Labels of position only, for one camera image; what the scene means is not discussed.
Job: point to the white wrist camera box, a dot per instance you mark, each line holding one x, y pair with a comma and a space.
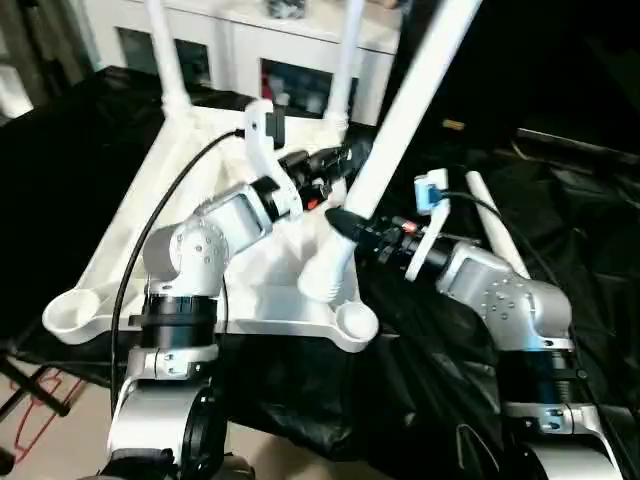
262, 130
430, 190

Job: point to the white plastic table leg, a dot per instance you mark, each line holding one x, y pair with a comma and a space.
400, 110
165, 50
347, 60
495, 220

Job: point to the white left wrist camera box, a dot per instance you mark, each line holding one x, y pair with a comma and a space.
262, 130

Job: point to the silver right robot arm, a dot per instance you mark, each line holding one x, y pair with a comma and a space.
500, 300

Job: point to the white cabinet with glass doors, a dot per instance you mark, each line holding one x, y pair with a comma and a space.
230, 25

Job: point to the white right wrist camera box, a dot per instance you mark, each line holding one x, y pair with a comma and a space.
430, 190

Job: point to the white plastic table top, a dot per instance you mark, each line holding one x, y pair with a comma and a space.
100, 300

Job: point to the small tan label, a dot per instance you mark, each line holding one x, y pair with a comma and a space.
453, 125

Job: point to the long black bar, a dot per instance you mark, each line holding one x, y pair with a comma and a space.
580, 140

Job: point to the black stand foot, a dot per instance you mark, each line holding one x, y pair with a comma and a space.
35, 392

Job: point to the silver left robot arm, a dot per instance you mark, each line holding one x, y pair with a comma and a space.
200, 250

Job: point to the grey object on cabinet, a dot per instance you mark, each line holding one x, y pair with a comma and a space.
288, 8

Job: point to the black plastic mat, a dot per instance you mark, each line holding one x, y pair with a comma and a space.
590, 230

